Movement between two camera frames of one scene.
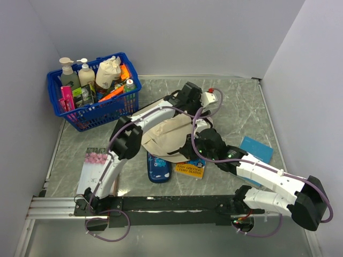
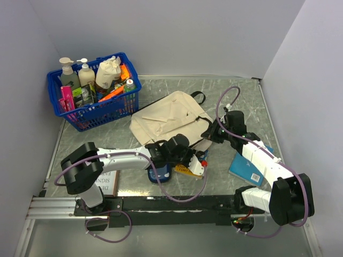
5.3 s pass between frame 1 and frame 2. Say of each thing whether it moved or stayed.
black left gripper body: moved
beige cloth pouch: stayed
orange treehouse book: stayed
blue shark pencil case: stayed
